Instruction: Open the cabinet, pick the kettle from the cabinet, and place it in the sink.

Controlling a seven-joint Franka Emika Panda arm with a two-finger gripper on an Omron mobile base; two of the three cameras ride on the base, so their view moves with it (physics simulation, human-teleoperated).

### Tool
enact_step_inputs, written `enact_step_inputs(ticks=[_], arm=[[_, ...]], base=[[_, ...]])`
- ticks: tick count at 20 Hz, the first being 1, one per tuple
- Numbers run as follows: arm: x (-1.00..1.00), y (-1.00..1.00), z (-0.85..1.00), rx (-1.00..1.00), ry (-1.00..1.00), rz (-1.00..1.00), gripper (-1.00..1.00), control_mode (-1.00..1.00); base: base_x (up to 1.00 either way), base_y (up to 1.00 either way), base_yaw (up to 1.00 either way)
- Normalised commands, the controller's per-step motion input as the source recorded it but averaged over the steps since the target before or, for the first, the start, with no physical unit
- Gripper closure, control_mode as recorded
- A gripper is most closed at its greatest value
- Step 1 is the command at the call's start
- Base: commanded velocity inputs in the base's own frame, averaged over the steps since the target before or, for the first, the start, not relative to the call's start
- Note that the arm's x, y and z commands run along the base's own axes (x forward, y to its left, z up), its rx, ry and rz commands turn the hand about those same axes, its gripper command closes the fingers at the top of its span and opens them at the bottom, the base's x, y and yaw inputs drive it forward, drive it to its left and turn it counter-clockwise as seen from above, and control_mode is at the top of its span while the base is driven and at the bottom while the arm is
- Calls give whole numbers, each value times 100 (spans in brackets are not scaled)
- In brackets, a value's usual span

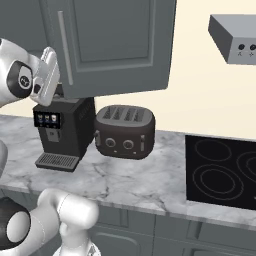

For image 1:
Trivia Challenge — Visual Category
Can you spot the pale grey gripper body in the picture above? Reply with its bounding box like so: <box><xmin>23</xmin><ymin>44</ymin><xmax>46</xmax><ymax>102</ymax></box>
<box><xmin>37</xmin><ymin>46</ymin><xmax>62</xmax><ymax>107</ymax></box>

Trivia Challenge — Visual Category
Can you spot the grey narrow base cabinet door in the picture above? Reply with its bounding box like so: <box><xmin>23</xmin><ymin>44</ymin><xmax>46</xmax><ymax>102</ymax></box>
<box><xmin>87</xmin><ymin>225</ymin><xmax>155</xmax><ymax>256</ymax></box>

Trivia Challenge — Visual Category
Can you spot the grey wide base cabinet door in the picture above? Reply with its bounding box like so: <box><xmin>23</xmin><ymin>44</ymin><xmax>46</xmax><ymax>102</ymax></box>
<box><xmin>151</xmin><ymin>235</ymin><xmax>256</xmax><ymax>256</ymax></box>

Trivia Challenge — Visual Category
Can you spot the black coffee machine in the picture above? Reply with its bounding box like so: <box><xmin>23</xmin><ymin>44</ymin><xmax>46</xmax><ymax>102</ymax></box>
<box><xmin>32</xmin><ymin>95</ymin><xmax>97</xmax><ymax>174</ymax></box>

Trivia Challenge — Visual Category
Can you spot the dark brown four-slot toaster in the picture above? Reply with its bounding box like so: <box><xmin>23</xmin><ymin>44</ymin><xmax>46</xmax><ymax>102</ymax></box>
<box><xmin>93</xmin><ymin>104</ymin><xmax>157</xmax><ymax>161</ymax></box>

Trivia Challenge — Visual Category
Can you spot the grey narrow drawer front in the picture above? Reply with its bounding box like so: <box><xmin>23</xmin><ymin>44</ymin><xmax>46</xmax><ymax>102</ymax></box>
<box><xmin>94</xmin><ymin>203</ymin><xmax>157</xmax><ymax>236</ymax></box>

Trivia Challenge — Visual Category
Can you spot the grey range hood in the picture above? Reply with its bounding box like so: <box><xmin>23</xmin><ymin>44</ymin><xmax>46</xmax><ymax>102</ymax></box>
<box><xmin>207</xmin><ymin>13</ymin><xmax>256</xmax><ymax>66</ymax></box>

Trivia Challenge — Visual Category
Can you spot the black hob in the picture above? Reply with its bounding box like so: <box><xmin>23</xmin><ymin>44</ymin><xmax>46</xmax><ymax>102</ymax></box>
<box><xmin>184</xmin><ymin>133</ymin><xmax>256</xmax><ymax>212</ymax></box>

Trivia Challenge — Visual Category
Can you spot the grey wide drawer front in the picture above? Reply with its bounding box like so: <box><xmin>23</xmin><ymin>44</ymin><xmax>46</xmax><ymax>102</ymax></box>
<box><xmin>153</xmin><ymin>213</ymin><xmax>256</xmax><ymax>253</ymax></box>

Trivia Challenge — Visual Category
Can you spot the grey bar cabinet handle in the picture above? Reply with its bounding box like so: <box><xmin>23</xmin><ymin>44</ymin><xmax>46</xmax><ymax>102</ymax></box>
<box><xmin>57</xmin><ymin>10</ymin><xmax>75</xmax><ymax>86</ymax></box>

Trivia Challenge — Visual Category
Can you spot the dark grey wall cabinet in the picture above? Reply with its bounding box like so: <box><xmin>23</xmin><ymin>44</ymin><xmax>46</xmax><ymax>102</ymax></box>
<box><xmin>0</xmin><ymin>0</ymin><xmax>52</xmax><ymax>56</ymax></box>

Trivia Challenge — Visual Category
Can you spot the grey wall cabinet door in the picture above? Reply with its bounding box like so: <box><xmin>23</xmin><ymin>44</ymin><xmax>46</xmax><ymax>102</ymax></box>
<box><xmin>37</xmin><ymin>0</ymin><xmax>178</xmax><ymax>100</ymax></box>

